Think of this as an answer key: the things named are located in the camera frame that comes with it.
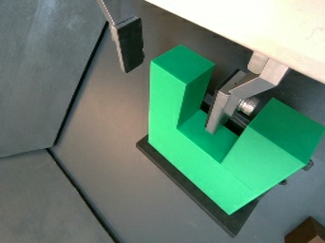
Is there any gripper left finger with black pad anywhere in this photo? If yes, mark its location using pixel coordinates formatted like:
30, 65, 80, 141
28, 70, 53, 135
96, 0, 144, 73

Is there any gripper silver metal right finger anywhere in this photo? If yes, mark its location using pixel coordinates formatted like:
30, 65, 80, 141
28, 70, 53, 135
205, 52, 288, 134

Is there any green U-shaped block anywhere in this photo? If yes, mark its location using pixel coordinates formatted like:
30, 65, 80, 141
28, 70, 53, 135
148, 46, 325, 214

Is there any brown stepped block with holes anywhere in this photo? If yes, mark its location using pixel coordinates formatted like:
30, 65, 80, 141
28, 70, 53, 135
284, 216, 325, 243

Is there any black angle bracket fixture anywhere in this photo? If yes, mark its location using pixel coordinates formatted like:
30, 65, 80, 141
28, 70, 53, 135
137, 95, 322, 235

